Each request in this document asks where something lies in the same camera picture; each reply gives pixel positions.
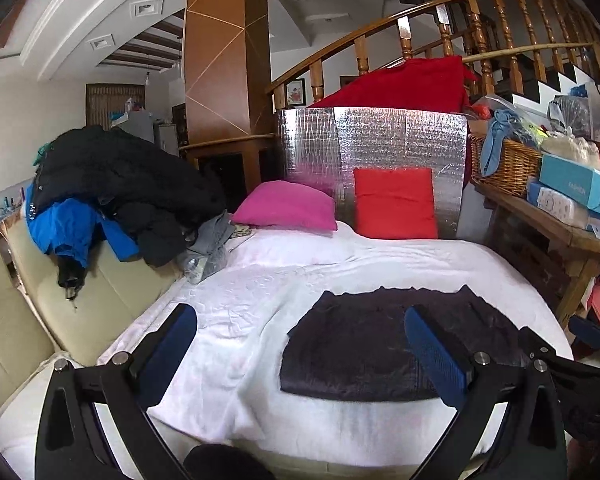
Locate silver insulation mat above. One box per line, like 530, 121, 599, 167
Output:
275, 106, 468, 240

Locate dark dotted plastic bag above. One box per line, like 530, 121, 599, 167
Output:
550, 95, 593, 131

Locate dark wooden cabinet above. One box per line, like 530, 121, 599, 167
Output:
180, 134, 277, 202

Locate black coat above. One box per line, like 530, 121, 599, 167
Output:
32, 125, 226, 231

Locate beige sofa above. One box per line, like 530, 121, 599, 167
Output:
0, 205, 181, 431

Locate dark cloth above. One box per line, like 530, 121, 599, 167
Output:
182, 443, 277, 480

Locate red pillow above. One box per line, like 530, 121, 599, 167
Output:
352, 167, 439, 240

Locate wicker basket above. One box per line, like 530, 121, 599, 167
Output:
467, 132, 543, 198

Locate blue jacket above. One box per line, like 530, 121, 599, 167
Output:
26, 182, 141, 268

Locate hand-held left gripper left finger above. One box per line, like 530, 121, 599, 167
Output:
34, 303, 198, 480

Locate patterned tissue pack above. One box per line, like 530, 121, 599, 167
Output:
527, 182, 591, 228

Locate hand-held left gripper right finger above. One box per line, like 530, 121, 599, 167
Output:
404, 305, 568, 480

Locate grey appliance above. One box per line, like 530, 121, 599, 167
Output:
125, 109, 181, 157

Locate white staircase steps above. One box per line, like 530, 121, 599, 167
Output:
480, 55, 600, 111

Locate cream wrapped pack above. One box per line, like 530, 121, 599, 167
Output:
542, 135, 600, 171

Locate dark quilted jacket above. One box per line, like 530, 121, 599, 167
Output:
279, 284, 531, 403

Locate blue cloth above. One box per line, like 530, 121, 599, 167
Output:
480, 109, 531, 178

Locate light blue cardboard box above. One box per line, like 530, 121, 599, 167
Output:
539, 152, 600, 218

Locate wooden table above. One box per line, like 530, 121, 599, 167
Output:
472, 180, 600, 331

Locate woven bamboo blind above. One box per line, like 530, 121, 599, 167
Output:
85, 84, 146, 128

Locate orange wooden column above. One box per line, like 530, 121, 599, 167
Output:
182, 0, 273, 146

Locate black jacket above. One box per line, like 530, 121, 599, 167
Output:
112, 195, 196, 267

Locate grey garment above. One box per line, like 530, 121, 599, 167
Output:
177, 210, 253, 283

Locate white quilted bed blanket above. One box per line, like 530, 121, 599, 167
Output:
0, 220, 576, 480

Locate framed picture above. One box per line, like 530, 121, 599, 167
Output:
286, 79, 306, 108

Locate pink pillow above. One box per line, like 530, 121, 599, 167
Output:
230, 180, 339, 232

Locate red cloth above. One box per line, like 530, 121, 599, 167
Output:
307, 55, 481, 113

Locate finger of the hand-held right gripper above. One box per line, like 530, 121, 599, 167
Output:
568, 314, 600, 346
519, 326, 561, 361

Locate wooden stair railing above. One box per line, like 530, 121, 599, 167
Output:
265, 0, 600, 111

